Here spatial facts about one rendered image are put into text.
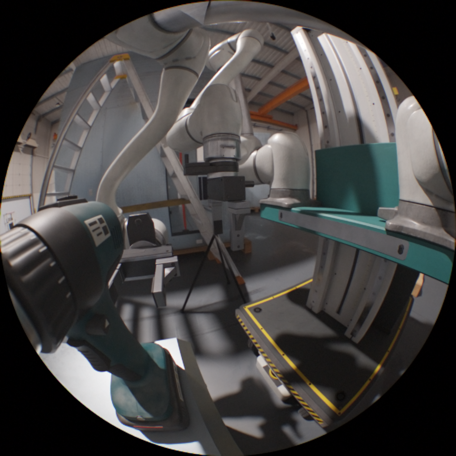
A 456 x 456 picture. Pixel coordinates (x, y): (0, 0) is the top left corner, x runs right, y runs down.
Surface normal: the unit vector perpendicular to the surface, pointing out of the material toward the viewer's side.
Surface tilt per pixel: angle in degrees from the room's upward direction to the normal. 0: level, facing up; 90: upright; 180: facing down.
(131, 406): 11
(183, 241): 90
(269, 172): 102
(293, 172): 92
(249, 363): 0
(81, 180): 90
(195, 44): 115
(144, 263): 90
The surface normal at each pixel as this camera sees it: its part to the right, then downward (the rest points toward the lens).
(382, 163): -0.93, 0.13
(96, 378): -0.04, -0.97
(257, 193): 0.00, 0.25
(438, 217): -0.82, 0.07
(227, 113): 0.32, 0.24
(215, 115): -0.20, 0.33
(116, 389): -0.18, -0.90
